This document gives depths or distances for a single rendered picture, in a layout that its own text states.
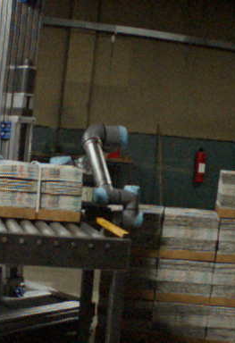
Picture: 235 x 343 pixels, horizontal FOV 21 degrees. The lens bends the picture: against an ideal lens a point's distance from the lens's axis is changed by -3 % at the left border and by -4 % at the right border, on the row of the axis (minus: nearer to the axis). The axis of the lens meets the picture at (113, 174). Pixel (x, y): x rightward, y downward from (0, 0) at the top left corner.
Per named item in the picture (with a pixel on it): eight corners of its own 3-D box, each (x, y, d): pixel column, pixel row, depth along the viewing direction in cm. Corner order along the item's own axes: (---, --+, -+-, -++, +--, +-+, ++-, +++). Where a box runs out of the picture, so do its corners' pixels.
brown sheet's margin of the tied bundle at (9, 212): (21, 210, 299) (22, 200, 299) (29, 218, 271) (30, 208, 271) (-11, 207, 295) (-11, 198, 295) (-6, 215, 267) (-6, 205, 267)
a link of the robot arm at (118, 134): (64, 163, 370) (103, 120, 324) (89, 165, 376) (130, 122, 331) (66, 183, 365) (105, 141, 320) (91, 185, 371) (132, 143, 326)
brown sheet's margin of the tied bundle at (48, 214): (67, 213, 305) (68, 204, 305) (79, 221, 277) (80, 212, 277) (34, 211, 301) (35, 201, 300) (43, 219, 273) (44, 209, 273)
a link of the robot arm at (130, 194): (121, 186, 300) (120, 210, 300) (144, 187, 304) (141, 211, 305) (114, 184, 307) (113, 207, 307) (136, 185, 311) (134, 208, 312)
